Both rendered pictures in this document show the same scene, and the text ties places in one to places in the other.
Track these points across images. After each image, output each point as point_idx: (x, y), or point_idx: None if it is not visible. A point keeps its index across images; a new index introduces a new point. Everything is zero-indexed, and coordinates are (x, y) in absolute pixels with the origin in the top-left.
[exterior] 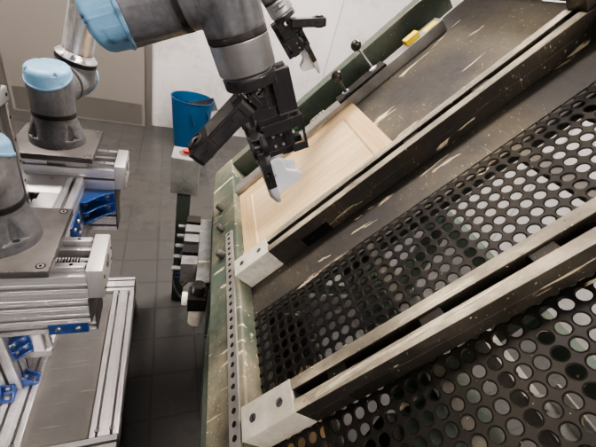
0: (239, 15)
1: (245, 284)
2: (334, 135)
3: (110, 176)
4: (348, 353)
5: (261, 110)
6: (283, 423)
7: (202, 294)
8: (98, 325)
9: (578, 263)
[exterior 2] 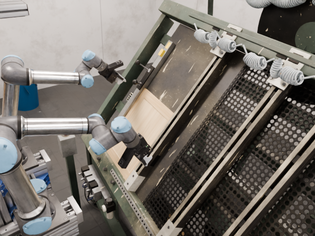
0: (131, 136)
1: (131, 191)
2: (143, 107)
3: (44, 166)
4: (184, 202)
5: (138, 148)
6: (172, 232)
7: (111, 202)
8: (77, 234)
9: (234, 156)
